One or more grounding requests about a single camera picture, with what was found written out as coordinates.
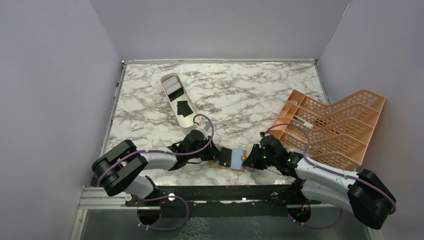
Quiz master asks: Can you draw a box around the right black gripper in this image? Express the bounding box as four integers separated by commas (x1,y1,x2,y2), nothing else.
242,143,278,170

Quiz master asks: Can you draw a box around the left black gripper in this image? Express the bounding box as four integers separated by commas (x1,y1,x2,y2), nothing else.
187,135,223,161

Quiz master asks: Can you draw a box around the yellow leather card holder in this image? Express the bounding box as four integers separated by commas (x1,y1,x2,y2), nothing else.
209,145,247,172

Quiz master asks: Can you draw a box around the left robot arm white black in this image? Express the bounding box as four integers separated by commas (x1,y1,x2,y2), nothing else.
91,130,223,206

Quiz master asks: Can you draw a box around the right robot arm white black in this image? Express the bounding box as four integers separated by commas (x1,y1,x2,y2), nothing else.
243,135,396,230

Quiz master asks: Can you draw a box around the white oblong card tray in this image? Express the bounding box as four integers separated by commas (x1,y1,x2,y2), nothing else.
159,72,200,131

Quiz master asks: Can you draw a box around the stack of cards in tray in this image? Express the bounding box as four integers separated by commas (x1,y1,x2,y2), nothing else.
161,76,185,102

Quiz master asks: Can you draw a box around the white marker in rack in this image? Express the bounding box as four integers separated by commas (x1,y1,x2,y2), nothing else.
293,115,315,129

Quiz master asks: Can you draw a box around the small white red tag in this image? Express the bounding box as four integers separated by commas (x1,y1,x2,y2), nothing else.
130,122,144,131

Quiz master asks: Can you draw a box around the orange plastic file rack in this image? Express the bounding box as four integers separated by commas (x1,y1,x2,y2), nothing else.
266,89,386,171

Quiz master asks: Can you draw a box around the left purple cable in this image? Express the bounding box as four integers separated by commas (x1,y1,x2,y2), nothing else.
96,113,216,232

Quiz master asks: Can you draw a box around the purple cable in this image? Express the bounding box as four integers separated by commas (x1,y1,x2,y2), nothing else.
96,113,216,232
259,123,398,230

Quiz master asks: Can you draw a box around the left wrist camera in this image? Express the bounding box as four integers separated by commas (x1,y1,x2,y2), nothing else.
196,122,211,139

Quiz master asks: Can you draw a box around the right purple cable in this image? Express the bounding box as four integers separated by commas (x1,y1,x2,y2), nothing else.
259,123,398,230

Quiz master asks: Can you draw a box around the black metal base rail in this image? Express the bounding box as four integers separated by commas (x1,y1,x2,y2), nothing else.
124,180,318,218

